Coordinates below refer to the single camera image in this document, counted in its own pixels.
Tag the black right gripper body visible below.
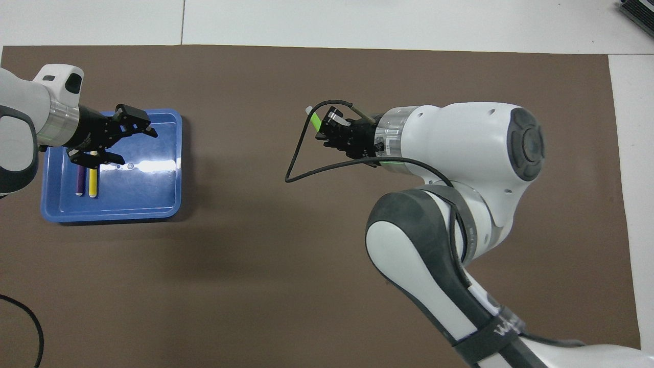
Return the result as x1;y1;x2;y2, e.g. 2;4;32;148
349;120;385;160

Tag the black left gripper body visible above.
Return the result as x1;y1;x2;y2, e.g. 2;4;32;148
65;105;124;155

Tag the green pen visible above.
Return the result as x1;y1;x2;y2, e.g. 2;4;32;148
305;105;324;131

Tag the yellow pen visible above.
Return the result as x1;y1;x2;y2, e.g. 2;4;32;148
88;151;99;198

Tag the blue plastic tray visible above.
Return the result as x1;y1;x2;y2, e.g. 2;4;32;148
40;108;183;224

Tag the brown table mat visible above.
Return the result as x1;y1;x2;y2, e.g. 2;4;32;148
0;45;642;368

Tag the grey ribbed device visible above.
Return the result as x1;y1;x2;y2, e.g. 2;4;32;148
617;0;654;37

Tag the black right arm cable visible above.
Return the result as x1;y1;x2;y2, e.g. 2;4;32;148
285;100;586;349

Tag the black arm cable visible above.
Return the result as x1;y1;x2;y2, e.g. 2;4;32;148
285;100;586;349
0;294;44;368

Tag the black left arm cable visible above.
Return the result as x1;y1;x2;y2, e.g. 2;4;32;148
0;294;44;368

